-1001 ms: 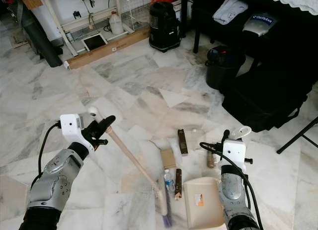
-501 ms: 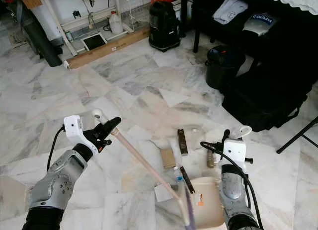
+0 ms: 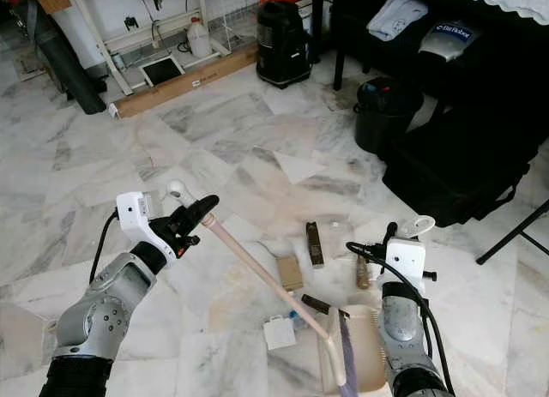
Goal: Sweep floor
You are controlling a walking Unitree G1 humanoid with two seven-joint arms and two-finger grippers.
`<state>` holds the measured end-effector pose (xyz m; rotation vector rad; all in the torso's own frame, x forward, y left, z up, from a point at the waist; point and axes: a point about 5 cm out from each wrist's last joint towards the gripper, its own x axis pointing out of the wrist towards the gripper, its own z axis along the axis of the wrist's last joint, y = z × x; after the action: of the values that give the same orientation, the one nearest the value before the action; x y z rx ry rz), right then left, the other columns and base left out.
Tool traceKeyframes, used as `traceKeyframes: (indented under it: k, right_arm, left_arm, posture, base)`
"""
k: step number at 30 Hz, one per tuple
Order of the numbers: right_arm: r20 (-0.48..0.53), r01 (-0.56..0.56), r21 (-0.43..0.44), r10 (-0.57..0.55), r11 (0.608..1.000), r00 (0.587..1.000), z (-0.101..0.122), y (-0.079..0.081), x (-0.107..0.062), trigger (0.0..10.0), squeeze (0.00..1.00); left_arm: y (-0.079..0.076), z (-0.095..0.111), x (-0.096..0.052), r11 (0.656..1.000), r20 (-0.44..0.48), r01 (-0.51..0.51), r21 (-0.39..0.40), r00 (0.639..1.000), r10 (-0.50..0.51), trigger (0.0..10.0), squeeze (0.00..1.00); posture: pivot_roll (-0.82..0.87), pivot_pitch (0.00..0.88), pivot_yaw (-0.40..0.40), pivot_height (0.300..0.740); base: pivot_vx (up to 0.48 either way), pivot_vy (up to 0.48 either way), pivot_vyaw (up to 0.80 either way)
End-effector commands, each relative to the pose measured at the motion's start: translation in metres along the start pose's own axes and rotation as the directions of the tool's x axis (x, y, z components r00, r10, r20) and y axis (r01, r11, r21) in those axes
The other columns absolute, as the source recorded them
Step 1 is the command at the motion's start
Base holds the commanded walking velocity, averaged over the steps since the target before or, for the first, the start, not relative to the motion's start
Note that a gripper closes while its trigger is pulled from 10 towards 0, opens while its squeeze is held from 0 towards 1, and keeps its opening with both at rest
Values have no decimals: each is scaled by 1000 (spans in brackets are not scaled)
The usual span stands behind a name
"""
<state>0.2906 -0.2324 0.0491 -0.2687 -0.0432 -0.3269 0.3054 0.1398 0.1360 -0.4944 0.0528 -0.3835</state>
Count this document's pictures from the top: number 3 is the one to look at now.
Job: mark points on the white plastic jug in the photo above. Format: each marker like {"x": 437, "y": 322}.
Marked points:
{"x": 199, "y": 39}

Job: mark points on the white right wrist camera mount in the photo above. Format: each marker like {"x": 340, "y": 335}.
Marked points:
{"x": 407, "y": 258}

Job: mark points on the beige broom with purple bristles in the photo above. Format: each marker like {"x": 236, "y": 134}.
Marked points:
{"x": 262, "y": 273}

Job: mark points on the black rolled tube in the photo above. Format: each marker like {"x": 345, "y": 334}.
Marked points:
{"x": 73, "y": 71}

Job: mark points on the silver BitRobot printed bag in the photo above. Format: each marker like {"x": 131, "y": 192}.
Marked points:
{"x": 449, "y": 40}

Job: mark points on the large black bag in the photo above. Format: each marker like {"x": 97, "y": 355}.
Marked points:
{"x": 459, "y": 170}

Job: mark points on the dark flat wrapper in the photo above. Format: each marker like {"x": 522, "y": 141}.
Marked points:
{"x": 315, "y": 304}

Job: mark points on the small brown bottle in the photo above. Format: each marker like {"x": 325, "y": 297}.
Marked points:
{"x": 362, "y": 273}

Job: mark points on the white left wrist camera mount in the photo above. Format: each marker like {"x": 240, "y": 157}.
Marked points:
{"x": 135, "y": 215}

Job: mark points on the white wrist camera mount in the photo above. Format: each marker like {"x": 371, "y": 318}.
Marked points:
{"x": 135, "y": 215}
{"x": 407, "y": 258}

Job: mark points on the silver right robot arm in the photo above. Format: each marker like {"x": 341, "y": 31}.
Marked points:
{"x": 403, "y": 324}

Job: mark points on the long wooden plank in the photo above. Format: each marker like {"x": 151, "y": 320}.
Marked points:
{"x": 189, "y": 81}

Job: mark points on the white wooden rack frame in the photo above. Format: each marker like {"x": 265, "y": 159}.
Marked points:
{"x": 99, "y": 39}

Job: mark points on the black round bucket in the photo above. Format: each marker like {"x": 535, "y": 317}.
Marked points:
{"x": 386, "y": 114}

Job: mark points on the white-framed dark tablet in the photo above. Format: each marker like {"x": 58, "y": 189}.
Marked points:
{"x": 162, "y": 71}

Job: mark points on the small blue-capped bottle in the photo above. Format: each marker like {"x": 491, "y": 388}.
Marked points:
{"x": 293, "y": 315}

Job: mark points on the clear plastic cup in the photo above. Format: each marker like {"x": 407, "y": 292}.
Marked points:
{"x": 334, "y": 229}

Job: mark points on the black slanted metal leg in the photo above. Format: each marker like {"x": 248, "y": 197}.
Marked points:
{"x": 510, "y": 234}

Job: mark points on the small cardboard piece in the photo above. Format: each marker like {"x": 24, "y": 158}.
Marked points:
{"x": 290, "y": 273}

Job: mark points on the black canister vacuum cleaner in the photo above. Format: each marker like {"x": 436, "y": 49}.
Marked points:
{"x": 282, "y": 45}

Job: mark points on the white folded garment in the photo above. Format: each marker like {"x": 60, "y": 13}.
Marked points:
{"x": 396, "y": 16}

